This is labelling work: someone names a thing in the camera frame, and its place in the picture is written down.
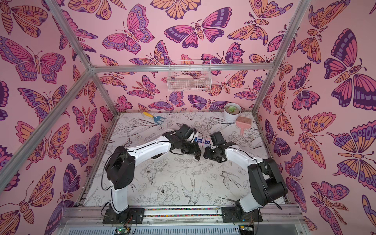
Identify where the blue pocket tissue pack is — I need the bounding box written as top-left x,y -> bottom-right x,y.
194,136 -> 203,145

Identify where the pink white tissue pack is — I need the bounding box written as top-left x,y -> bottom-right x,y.
203,137 -> 212,148

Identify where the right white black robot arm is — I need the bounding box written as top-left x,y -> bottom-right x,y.
203,132 -> 287,215

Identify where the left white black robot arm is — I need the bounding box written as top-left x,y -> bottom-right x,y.
104,124 -> 201,214

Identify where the pink brush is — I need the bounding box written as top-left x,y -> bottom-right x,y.
236,116 -> 253,137

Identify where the white pot with succulent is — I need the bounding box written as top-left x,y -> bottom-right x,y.
223,103 -> 242,123

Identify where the blue yellow garden fork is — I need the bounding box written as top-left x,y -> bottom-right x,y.
143,112 -> 165,125

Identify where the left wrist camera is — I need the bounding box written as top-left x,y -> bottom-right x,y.
175,124 -> 197,142

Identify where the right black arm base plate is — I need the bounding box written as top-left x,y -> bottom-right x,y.
221,206 -> 263,223

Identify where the white wire wall basket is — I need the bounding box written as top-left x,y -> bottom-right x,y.
166,60 -> 212,92

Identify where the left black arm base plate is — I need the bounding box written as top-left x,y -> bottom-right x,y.
102,207 -> 145,225

